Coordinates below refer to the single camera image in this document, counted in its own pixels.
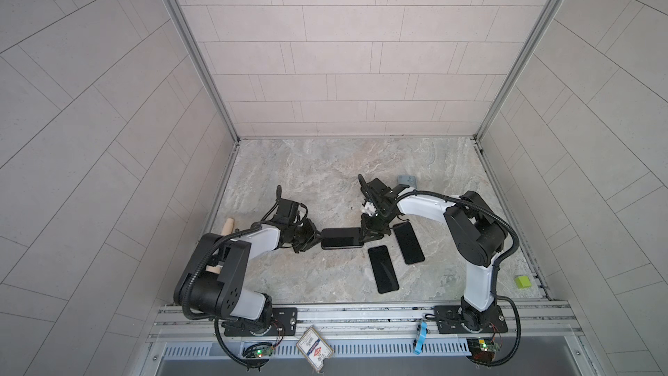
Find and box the wooden rolling pin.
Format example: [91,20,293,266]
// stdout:
[205,218,238,275]

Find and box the black phone middle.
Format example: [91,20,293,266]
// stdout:
[368,245,399,294]

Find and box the aluminium front rail frame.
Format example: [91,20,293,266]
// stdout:
[129,299,606,376]

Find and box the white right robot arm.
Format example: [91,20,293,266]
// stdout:
[358,175,518,313]

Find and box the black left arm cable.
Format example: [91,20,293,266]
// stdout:
[174,185,285,320]

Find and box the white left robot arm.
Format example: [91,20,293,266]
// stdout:
[173,198,322,331]

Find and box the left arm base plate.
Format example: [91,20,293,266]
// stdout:
[222,307,299,337]

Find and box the black phone right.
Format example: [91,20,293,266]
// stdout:
[392,221,426,265]

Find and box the circuit board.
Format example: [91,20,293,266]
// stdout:
[243,342,275,360]
[466,339,502,364]

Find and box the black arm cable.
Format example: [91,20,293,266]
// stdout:
[357,173,522,367]
[174,185,285,320]

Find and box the aluminium corner rail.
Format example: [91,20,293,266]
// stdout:
[164,0,240,144]
[473,0,565,144]

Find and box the left circuit board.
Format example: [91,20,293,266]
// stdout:
[243,342,275,360]

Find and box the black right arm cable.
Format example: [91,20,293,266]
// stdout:
[357,173,522,367]

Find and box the light blue phone case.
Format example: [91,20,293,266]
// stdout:
[398,175,417,188]

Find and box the aluminium corner rail right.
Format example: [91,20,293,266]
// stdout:
[473,0,565,144]

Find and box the blue clip tag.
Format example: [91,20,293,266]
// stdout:
[413,320,429,355]

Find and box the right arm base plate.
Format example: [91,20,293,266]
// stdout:
[434,303,508,334]

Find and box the black phone case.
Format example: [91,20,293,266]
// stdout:
[321,227,364,250]

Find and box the aluminium corner rail left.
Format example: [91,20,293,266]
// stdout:
[164,0,240,144]

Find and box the white label card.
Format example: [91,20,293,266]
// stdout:
[297,327,334,374]

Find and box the green cube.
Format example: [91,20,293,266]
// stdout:
[514,275,532,289]

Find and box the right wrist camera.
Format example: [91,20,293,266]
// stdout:
[361,201,377,217]

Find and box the right circuit board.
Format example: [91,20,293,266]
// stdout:
[466,339,502,364]

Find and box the black phone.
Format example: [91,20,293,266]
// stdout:
[368,245,399,294]
[392,221,426,265]

